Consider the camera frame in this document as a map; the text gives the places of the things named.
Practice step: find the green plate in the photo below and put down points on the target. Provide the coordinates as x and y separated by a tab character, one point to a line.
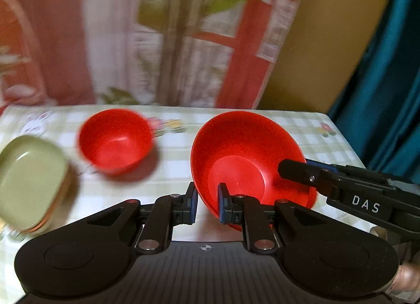
32	176
68	192

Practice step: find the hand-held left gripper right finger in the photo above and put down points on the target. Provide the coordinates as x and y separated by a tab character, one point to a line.
223	206

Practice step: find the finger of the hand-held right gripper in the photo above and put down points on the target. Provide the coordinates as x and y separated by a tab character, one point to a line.
323	165
302	173

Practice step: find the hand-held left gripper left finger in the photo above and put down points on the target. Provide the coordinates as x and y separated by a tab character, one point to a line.
193	205

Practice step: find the small red bowl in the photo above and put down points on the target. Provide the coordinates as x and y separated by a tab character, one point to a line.
115	140

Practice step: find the person's right hand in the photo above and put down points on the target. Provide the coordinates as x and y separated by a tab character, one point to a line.
408	274

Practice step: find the large red bowl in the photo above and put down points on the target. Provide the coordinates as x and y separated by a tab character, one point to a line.
242	140

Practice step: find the wooden panel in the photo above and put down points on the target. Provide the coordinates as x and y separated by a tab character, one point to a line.
328	45

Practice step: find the printed backdrop cloth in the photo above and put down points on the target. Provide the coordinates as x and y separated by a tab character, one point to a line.
115	28

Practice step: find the teal curtain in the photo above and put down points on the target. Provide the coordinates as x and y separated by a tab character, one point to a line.
393	94

